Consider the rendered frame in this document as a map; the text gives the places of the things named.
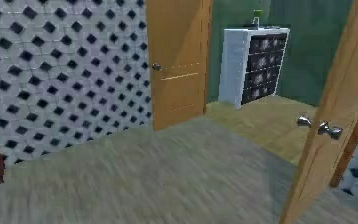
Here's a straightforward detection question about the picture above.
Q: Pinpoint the brown wooden room door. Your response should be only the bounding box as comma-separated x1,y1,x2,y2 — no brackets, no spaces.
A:
144,0,215,132

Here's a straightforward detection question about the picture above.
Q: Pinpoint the white chest with black drawers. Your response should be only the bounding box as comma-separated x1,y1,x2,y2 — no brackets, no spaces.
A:
217,26,291,110

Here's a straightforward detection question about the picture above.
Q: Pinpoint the green bottle with dark base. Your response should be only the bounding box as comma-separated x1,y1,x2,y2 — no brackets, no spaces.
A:
251,9,265,30

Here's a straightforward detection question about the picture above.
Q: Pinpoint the silver door knob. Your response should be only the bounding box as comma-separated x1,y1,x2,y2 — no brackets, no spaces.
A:
316,120,344,141
295,115,313,129

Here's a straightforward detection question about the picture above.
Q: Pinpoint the brown wooden open door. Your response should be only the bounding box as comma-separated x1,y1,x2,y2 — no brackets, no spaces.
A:
278,0,358,224

